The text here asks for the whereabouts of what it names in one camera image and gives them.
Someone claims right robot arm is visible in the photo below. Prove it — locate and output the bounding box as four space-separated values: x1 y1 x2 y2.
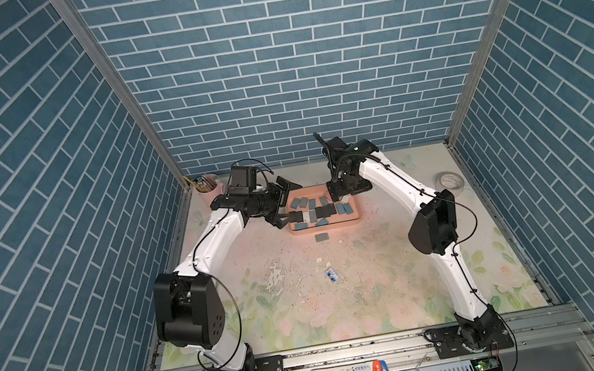
314 133 499 342

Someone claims teal speckled eraser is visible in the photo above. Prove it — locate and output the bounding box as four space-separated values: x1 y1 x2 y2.
294 223 309 231

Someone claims pink metal pencil bucket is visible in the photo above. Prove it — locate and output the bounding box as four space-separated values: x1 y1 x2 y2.
195 174 224 201

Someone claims tape roll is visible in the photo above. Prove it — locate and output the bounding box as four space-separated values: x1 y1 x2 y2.
435 171 466 192

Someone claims black eraser with print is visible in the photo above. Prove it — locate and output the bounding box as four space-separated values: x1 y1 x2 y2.
314 203 337 219

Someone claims pink storage tray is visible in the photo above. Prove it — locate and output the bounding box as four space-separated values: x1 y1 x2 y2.
285 185 362 234

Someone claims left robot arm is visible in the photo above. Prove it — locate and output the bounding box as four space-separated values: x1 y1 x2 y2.
153 165 302 371

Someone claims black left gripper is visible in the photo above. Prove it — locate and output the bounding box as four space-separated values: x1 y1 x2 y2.
245 172 307 231

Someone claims small blue white eraser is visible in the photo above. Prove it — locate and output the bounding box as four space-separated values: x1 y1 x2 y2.
326 269 339 283

